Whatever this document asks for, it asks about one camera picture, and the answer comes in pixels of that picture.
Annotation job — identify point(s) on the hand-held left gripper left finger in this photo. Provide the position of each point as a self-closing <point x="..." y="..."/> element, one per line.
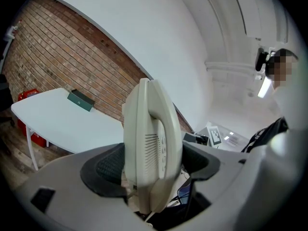
<point x="65" y="177"/>

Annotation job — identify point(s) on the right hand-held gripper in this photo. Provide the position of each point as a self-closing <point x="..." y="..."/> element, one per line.
<point x="213" y="136"/>

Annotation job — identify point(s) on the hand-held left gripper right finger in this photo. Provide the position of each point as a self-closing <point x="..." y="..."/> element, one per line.
<point x="240" y="182"/>

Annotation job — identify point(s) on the white table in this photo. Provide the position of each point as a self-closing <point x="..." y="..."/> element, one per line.
<point x="62" y="121"/>

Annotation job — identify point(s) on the blue screen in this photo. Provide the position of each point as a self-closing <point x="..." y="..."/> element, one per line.
<point x="184" y="194"/>

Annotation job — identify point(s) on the ceiling tube lamp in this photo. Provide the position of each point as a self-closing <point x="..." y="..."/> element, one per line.
<point x="264" y="88"/>

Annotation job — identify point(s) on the green box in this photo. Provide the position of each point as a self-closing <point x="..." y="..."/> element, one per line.
<point x="79" y="101"/>

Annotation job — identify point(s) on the person's white shirt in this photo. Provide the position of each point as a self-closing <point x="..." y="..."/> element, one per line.
<point x="292" y="105"/>

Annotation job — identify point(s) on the red cabinet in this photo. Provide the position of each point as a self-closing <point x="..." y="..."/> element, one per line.
<point x="27" y="94"/>

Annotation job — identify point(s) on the person's head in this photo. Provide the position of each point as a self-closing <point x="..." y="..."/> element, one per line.
<point x="281" y="66"/>

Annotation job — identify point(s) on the black head camera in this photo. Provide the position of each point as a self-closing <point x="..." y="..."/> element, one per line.
<point x="260" y="60"/>

